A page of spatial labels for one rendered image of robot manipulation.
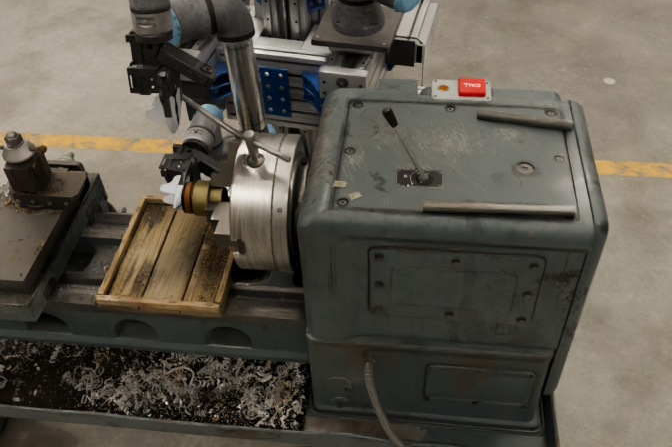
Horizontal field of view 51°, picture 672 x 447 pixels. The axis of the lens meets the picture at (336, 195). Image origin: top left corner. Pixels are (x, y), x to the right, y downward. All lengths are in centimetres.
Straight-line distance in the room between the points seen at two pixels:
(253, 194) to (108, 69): 288
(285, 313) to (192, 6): 74
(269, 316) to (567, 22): 328
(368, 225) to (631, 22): 351
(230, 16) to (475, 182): 71
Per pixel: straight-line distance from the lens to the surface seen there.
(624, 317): 292
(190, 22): 171
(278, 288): 174
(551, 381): 178
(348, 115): 158
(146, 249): 187
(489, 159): 148
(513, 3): 471
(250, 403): 188
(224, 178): 163
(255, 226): 149
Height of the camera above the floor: 220
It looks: 43 degrees down
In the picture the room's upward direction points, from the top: 3 degrees counter-clockwise
